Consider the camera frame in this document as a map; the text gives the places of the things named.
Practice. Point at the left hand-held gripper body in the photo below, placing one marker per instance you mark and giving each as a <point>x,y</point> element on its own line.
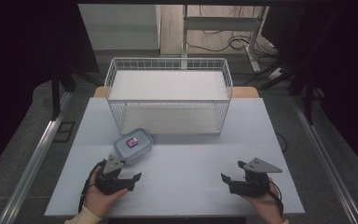
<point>113,185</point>

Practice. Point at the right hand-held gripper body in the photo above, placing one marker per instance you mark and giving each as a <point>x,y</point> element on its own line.
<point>251,186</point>

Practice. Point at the clear food container blue lid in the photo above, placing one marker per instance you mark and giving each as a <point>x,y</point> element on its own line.
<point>136,149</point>

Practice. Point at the person's left hand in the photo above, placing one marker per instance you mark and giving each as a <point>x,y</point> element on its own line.
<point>95,200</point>

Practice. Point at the person's right hand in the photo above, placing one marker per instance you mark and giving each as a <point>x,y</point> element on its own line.
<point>268,207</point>

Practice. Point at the wooden table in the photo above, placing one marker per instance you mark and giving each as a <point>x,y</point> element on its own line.
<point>245,92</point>

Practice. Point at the black tripod stand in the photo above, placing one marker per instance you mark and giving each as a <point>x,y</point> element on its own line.
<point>56,93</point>
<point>307,93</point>

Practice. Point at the white power strip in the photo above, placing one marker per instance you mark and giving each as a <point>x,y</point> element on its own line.
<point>275,73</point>

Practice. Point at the white cabinet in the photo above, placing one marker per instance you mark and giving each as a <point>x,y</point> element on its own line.
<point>121,28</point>

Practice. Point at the dark curtain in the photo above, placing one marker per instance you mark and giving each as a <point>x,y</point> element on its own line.
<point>21,62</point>
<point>345,71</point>

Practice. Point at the black square floor frame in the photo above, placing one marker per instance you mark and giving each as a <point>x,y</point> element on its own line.
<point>64,132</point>

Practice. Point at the aluminium rail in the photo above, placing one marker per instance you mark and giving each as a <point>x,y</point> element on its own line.
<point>34,165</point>
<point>326,165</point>

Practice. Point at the white metal desk frame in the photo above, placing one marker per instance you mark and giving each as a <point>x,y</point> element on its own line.
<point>220,23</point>

